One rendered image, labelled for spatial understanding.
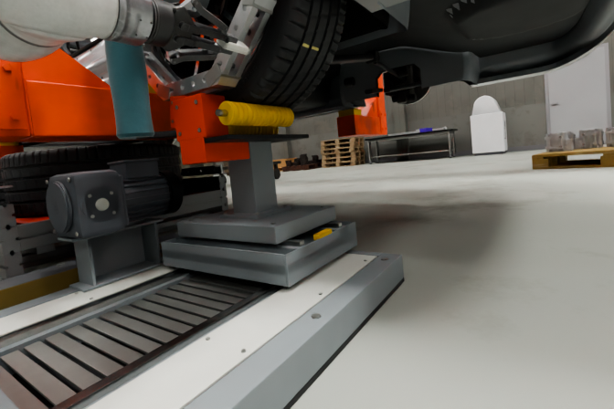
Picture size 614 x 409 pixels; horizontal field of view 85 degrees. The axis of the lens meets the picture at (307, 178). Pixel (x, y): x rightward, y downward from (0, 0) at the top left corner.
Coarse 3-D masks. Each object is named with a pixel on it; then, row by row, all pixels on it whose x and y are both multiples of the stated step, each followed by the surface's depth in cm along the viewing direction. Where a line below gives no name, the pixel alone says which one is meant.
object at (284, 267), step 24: (168, 240) 107; (192, 240) 104; (216, 240) 99; (288, 240) 85; (312, 240) 96; (336, 240) 96; (168, 264) 104; (192, 264) 97; (216, 264) 91; (240, 264) 85; (264, 264) 81; (288, 264) 77; (312, 264) 85
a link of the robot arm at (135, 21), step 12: (120, 0) 48; (132, 0) 49; (144, 0) 51; (120, 12) 48; (132, 12) 49; (144, 12) 51; (120, 24) 49; (132, 24) 50; (144, 24) 51; (120, 36) 50; (132, 36) 51; (144, 36) 53
